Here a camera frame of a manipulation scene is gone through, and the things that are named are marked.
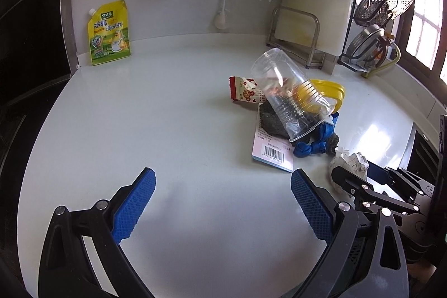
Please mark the steel cutting board stand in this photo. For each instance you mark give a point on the steel cutting board stand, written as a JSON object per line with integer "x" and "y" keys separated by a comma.
{"x": 317, "y": 32}

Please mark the white paper ball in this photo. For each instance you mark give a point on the white paper ball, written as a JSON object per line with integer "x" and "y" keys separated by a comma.
{"x": 349, "y": 162}

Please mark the clear plastic cup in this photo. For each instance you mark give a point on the clear plastic cup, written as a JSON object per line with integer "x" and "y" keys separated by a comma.
{"x": 279, "y": 81}

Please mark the yellow seasoning pouch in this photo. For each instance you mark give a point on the yellow seasoning pouch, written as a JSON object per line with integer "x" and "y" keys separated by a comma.
{"x": 108, "y": 36}

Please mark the dark grey scrap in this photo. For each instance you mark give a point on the dark grey scrap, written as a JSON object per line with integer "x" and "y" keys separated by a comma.
{"x": 332, "y": 141}

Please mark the blister pack with pink card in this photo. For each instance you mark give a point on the blister pack with pink card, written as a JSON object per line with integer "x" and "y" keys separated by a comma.
{"x": 272, "y": 151}

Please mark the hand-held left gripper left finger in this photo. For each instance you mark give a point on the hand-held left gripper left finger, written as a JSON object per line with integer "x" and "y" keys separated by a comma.
{"x": 134, "y": 203}

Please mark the perforated steel steamer plate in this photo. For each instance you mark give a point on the perforated steel steamer plate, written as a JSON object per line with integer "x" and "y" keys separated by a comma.
{"x": 384, "y": 1}

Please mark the yellow plastic lid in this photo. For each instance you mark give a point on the yellow plastic lid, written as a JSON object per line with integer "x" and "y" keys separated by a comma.
{"x": 337, "y": 88}

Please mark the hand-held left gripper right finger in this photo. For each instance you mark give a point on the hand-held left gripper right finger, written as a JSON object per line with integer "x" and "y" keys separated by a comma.
{"x": 310, "y": 203}

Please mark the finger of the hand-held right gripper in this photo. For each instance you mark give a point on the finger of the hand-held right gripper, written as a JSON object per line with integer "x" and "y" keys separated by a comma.
{"x": 349, "y": 181}
{"x": 379, "y": 174}

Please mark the steel strainer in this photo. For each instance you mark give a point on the steel strainer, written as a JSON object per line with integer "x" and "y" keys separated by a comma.
{"x": 363, "y": 43}

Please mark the brown framed window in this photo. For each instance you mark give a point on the brown framed window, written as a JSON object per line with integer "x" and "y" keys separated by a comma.
{"x": 424, "y": 32}

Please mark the small stained cutting board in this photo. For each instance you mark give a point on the small stained cutting board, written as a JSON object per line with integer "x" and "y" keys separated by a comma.
{"x": 293, "y": 27}

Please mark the red white snack wrapper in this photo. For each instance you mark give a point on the red white snack wrapper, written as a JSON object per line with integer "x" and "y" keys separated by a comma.
{"x": 241, "y": 90}

